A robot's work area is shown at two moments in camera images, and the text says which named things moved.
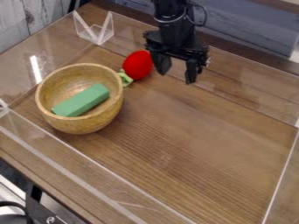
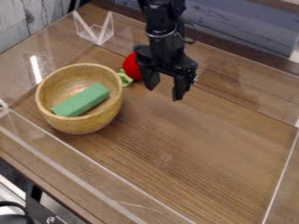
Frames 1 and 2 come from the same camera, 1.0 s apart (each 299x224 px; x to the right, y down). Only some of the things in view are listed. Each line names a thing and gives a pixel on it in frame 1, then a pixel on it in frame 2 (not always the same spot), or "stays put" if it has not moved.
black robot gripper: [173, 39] to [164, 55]
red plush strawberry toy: [136, 66] stays put
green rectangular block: [87, 99] stays put
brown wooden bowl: [63, 81] stays put
